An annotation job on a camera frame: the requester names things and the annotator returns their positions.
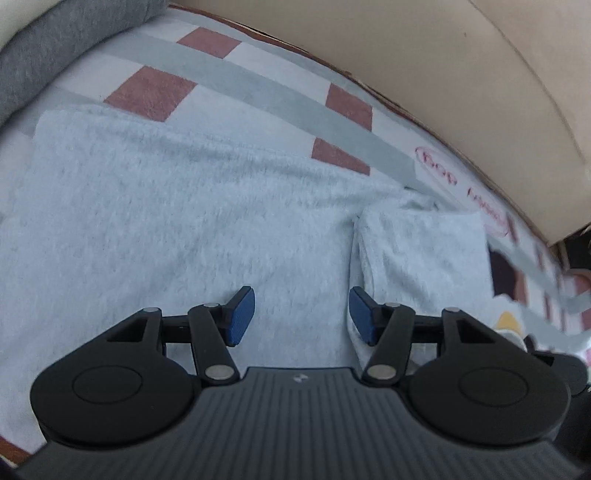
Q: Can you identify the folded grey cloth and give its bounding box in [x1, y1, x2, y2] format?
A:
[0, 0, 170, 131]

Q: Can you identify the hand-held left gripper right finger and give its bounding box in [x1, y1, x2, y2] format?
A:
[348, 285, 498, 387]

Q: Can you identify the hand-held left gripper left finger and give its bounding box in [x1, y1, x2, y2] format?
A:
[106, 285, 256, 385]

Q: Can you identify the checked red grey white blanket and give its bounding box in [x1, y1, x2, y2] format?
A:
[0, 7, 591, 468]

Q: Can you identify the light grey cat print t-shirt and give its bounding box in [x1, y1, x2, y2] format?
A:
[0, 104, 496, 459]

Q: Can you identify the beige padded headboard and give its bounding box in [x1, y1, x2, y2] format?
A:
[170, 0, 591, 246]

